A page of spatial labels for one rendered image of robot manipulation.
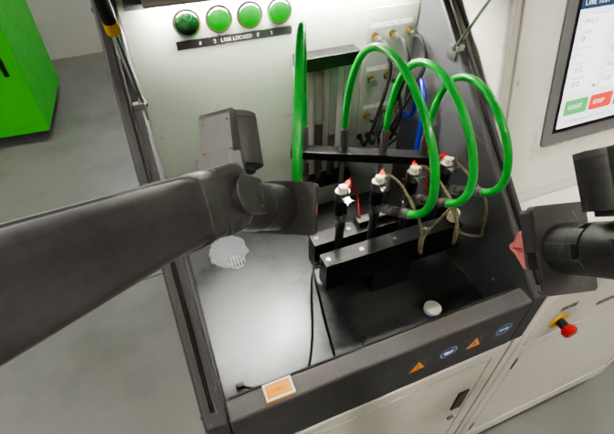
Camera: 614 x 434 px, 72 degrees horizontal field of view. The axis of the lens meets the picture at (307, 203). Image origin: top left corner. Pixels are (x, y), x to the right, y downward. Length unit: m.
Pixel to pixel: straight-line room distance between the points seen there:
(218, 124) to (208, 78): 0.49
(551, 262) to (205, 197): 0.38
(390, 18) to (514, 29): 0.26
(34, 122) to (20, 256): 3.19
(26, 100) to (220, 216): 3.02
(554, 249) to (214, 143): 0.38
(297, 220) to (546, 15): 0.67
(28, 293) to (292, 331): 0.79
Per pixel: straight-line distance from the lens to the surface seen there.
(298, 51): 0.61
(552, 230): 0.54
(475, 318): 0.90
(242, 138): 0.45
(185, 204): 0.31
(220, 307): 1.02
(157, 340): 2.02
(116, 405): 1.94
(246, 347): 0.96
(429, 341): 0.85
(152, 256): 0.28
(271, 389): 0.77
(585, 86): 1.13
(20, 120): 3.40
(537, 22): 0.98
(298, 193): 0.52
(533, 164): 1.11
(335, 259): 0.89
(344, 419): 0.97
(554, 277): 0.56
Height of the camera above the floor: 1.66
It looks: 42 degrees down
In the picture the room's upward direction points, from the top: straight up
